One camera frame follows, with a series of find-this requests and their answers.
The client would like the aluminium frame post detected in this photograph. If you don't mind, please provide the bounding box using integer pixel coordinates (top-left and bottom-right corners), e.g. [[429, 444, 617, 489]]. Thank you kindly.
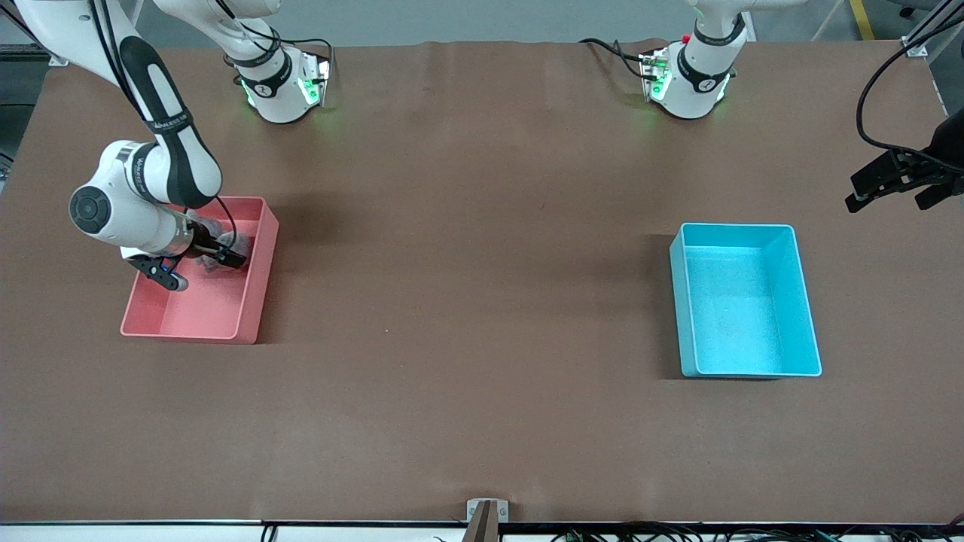
[[904, 0, 964, 59], [0, 8, 72, 68]]

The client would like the grey plush toy white belly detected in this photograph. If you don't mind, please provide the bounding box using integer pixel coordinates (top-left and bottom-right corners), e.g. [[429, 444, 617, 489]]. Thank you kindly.
[[188, 230, 254, 276]]

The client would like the black base cable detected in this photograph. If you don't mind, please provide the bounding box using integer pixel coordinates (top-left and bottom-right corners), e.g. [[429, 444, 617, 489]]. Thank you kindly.
[[217, 0, 334, 84], [578, 38, 650, 81]]

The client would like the blue plastic box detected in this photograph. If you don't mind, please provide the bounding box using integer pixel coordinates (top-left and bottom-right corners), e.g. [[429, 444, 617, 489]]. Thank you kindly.
[[669, 222, 823, 379]]

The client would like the silver mounting bracket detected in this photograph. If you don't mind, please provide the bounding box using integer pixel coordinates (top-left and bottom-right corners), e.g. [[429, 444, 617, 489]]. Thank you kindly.
[[466, 498, 510, 522]]

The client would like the pink plastic box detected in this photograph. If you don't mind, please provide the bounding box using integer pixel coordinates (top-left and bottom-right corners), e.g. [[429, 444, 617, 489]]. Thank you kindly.
[[120, 196, 279, 345]]

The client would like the brown camera post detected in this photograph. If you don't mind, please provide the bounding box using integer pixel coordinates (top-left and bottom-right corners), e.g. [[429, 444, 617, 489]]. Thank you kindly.
[[462, 501, 500, 542]]

